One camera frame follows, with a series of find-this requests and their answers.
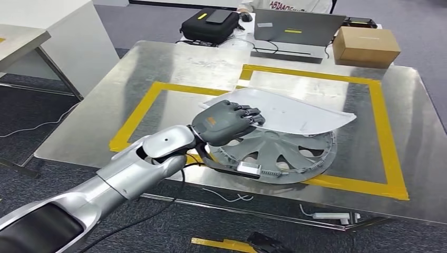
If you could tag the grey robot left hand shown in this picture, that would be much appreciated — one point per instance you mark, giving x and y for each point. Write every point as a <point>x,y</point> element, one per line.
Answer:
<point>220,122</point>

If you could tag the white curved panel part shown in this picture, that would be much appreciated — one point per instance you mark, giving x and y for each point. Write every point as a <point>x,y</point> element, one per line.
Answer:
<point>297,111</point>

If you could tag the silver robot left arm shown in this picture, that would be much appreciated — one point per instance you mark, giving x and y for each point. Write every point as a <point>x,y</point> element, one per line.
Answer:
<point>139,171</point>

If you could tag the stainless steel workbench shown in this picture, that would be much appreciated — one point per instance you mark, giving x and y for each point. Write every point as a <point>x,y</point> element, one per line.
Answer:
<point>195,66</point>

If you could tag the grey plastic hubcap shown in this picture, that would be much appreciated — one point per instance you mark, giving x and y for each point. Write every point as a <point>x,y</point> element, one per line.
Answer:
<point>265,150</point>

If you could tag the white desk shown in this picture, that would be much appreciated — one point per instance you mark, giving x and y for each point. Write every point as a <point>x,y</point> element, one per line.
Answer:
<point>247,33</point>

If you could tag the black carrying case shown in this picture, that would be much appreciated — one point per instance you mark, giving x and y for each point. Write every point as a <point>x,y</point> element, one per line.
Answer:
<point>195,29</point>

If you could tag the dark grey flat device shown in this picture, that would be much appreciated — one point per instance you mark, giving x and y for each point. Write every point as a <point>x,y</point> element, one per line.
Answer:
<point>218,16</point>

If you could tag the black computer mouse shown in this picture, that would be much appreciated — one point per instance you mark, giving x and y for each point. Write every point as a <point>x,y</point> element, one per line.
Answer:
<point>246,16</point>

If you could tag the grey laptop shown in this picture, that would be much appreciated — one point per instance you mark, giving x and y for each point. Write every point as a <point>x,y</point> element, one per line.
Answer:
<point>297,28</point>

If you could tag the person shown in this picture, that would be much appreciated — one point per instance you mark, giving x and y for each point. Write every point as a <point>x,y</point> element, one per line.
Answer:
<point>286,5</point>

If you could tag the brown cardboard box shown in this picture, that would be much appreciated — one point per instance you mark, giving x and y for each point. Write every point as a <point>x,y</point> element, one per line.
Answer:
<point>366,45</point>

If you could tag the small black device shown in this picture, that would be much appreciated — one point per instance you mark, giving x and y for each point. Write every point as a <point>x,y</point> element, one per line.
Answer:
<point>359,23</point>

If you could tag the stainless steel table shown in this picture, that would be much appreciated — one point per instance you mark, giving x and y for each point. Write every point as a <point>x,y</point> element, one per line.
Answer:
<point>17,42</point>

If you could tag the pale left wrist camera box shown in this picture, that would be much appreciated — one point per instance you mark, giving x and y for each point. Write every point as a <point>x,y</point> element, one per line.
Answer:
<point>248,168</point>

